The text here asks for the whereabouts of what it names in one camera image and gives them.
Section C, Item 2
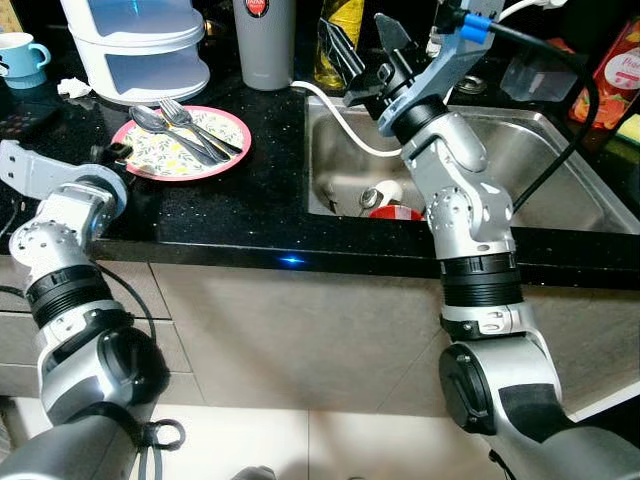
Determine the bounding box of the silver spoon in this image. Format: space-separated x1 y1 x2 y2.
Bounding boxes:
130 105 229 167

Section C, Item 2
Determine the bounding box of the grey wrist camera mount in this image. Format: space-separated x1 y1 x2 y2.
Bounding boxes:
377 0 498 138
0 140 63 191

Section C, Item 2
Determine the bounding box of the grey tumbler with red logo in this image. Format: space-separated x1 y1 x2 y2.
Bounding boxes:
233 0 297 92

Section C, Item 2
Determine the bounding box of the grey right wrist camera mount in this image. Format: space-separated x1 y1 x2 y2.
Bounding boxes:
377 0 498 138

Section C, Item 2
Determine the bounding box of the silver fork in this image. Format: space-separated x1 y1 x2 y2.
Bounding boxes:
158 98 245 157

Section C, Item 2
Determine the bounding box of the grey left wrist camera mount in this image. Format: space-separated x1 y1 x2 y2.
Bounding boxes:
0 140 63 191

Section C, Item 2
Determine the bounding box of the pink rimmed patterned plate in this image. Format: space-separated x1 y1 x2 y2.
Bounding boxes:
110 104 252 182

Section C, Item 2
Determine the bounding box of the grey cabinet drawer front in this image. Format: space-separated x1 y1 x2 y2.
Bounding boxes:
0 255 173 323

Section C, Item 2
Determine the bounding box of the grey cabinet door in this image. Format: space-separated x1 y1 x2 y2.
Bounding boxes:
150 262 640 421

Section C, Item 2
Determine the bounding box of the clear plastic container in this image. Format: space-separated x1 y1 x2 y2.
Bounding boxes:
500 52 579 103

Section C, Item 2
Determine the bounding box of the white flexible hose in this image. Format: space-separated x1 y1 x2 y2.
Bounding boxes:
292 0 566 158

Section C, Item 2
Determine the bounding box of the stainless steel sink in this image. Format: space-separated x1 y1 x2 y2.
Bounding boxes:
303 95 640 236

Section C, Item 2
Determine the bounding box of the round metal sink fitting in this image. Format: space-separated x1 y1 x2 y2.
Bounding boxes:
455 75 491 98

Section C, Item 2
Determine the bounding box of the small white object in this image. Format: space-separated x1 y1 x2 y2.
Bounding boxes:
57 77 94 99

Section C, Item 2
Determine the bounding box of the yellow green sponge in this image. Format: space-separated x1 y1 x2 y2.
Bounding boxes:
618 113 640 143

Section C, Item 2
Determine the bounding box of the yellow dish soap bottle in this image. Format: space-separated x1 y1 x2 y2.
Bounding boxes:
313 0 366 91

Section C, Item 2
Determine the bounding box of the black remote control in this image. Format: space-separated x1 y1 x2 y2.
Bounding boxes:
0 105 56 141

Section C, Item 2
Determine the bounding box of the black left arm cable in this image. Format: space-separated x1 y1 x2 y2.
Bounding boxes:
95 262 186 453

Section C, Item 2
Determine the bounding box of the red juice carton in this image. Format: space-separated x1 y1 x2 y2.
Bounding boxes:
570 18 640 126

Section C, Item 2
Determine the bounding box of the light blue printed mug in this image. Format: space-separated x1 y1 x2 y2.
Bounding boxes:
0 32 51 91

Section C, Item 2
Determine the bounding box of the white stacked food container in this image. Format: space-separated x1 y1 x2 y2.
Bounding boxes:
60 0 211 106

